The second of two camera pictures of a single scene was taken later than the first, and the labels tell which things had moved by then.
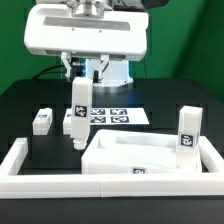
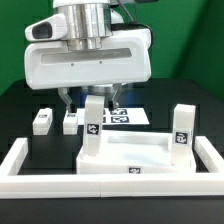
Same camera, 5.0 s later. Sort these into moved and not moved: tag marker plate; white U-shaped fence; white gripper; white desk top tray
Moved: white gripper
Not moved: white desk top tray; white U-shaped fence; tag marker plate
